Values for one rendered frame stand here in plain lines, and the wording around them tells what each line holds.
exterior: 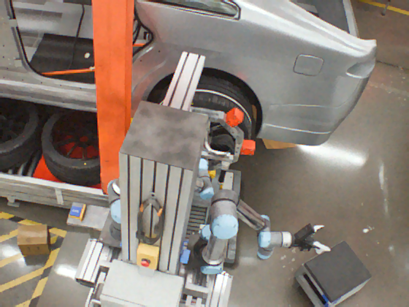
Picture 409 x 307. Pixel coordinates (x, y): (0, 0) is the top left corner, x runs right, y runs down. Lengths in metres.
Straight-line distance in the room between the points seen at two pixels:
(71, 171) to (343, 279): 2.07
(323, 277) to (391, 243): 1.01
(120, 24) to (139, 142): 0.78
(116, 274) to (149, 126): 0.83
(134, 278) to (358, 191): 2.66
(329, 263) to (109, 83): 1.98
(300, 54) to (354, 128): 2.11
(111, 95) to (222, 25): 0.76
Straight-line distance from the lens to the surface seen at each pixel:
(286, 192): 4.11
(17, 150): 3.67
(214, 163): 3.34
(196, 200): 3.70
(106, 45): 2.30
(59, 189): 3.50
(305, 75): 2.99
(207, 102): 2.97
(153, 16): 2.80
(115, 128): 2.69
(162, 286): 2.18
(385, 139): 4.95
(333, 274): 3.45
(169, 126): 1.63
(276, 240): 2.36
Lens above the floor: 3.24
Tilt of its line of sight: 51 degrees down
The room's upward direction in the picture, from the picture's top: 10 degrees clockwise
